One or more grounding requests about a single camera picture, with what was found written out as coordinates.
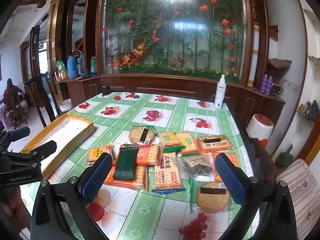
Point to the glass panel with artificial flowers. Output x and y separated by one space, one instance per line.
172 30

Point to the white bucket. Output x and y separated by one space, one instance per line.
65 105

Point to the white spray bottle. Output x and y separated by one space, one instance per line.
220 95

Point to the person's left hand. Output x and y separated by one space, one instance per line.
10 205

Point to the green white bag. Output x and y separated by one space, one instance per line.
60 66

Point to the small orange white carton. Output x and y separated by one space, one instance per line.
62 75

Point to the dark green jug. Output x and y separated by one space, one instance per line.
285 158

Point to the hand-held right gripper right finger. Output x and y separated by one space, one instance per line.
230 177

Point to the blue edged cracker packet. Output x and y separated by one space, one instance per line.
166 175

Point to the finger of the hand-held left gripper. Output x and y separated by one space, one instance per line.
45 148
18 133

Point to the chair with striped cushion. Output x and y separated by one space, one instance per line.
300 187

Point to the yellow rimmed white box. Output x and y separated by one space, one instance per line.
62 132

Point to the orange cracker packet black label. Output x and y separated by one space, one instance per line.
225 145

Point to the yellow green cracker packet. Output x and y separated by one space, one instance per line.
170 140

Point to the purple spray can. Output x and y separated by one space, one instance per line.
269 85
263 85

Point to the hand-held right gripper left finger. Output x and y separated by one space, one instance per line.
96 177

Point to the green striped cracker packet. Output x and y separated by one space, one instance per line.
188 142

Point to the large clear water bottle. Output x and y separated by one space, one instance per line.
80 63

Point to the blue thermos jug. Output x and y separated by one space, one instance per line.
72 67

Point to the brown wooden cabinet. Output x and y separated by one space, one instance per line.
80 87

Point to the green label plastic bottle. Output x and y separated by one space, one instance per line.
93 66

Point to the dark wooden chair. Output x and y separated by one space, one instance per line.
42 97
17 115

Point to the clear bag of dark snack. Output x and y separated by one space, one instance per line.
197 167

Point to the plain orange snack packet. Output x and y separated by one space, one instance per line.
233 158

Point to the small black holder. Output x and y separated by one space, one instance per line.
106 89

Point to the green fruit print tablecloth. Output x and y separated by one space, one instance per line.
175 115

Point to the white stool with red top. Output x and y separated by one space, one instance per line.
260 128

